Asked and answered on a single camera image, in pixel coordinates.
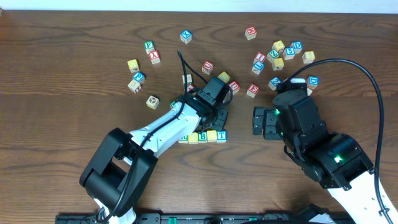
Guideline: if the yellow J block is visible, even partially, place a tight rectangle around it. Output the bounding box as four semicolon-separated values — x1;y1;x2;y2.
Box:
206;130;218;142

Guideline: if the blue T block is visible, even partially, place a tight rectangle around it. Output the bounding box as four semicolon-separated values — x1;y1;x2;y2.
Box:
216;130;228;142

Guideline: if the green B block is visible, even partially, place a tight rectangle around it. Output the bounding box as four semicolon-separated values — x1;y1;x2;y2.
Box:
198;131;208;144

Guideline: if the yellow O block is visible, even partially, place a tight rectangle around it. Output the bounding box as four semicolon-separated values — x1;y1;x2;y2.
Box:
188;132;198;144

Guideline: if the green R block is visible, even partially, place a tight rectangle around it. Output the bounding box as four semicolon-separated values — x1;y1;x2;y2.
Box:
178;135;188;144

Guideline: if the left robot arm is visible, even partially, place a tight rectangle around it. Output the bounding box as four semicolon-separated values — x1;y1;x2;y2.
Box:
79;77;233;223

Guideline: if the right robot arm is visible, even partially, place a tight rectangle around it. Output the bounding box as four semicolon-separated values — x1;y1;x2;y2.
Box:
252;77;397;223

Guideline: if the red A block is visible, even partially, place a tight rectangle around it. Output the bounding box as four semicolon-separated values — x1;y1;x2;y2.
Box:
187;84;195;92

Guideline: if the red U block lower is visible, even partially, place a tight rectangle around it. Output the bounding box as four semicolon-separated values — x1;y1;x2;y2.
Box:
228;81;240;94

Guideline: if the red u block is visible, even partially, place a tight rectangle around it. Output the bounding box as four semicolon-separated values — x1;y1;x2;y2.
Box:
201;60;214;75
228;81;240;94

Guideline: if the yellow C block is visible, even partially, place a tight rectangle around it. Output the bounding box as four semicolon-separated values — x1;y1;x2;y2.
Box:
218;71;230;83

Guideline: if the plain wood block right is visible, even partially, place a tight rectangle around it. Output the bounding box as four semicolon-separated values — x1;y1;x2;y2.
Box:
307;88;313;96

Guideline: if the plain wood block green side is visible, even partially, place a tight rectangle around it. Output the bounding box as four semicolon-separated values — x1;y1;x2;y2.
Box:
182;74;193;85

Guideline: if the red U block upper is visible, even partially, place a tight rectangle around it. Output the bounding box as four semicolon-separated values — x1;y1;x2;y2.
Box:
201;60;214;75

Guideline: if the blue D block lower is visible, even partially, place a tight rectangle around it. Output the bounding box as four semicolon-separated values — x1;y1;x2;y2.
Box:
307;76;320;90

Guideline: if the blue d block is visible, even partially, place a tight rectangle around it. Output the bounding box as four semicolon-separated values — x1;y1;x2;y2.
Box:
307;76;320;90
290;41;303;54

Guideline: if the green N block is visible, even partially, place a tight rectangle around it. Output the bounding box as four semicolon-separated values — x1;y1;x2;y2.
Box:
169;100;176;108

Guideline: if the blue 2 block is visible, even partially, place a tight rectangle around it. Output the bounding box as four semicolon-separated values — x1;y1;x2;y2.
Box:
268;76;282;91

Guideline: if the red E block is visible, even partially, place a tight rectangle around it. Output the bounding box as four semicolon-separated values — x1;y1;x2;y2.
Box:
246;83;260;98

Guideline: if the yellow block middle right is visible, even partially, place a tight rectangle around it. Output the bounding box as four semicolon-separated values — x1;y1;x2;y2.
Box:
272;58;284;71

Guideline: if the blue L block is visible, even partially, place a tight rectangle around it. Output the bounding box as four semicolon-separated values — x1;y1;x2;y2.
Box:
252;61;265;75

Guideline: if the plain block face picture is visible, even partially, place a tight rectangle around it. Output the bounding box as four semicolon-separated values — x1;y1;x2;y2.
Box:
146;96;160;110

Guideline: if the yellow 8 block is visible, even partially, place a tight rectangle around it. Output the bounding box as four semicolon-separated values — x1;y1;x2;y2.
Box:
302;51;315;64

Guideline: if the blue 5 block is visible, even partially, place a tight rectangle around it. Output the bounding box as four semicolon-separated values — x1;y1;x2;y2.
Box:
283;47;295;60

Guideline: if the green Z block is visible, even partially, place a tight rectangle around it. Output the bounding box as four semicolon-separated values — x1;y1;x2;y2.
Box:
266;49;280;63

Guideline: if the red I block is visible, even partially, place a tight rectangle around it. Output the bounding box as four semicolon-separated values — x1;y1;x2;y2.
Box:
253;52;266;63

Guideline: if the blue X block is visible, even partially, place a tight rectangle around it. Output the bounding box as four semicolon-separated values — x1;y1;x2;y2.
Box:
180;30;192;44

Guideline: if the blue D block upper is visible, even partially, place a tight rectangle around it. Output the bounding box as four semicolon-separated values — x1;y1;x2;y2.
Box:
290;41;303;54

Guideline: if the red Y block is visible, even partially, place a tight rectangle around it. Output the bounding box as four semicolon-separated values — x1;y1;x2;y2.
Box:
149;50;160;64

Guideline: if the yellow block upper right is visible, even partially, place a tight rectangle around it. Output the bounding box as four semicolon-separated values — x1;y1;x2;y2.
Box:
272;40;285;53

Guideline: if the blue P block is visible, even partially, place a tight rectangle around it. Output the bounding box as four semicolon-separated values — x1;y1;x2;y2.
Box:
132;72;146;84

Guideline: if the plain wood block red side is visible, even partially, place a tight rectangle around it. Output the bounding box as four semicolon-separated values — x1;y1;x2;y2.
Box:
127;80;142;93

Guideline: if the red H block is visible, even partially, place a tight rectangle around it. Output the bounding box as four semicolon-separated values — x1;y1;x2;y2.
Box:
245;26;257;40

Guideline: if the green F block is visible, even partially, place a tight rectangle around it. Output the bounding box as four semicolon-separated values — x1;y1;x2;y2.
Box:
144;40;155;54

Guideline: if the yellow block far left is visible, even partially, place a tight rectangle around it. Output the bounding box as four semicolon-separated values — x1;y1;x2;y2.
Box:
127;59;140;73

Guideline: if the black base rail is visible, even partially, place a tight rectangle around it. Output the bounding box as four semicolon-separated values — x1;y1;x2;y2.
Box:
55;203;355;224

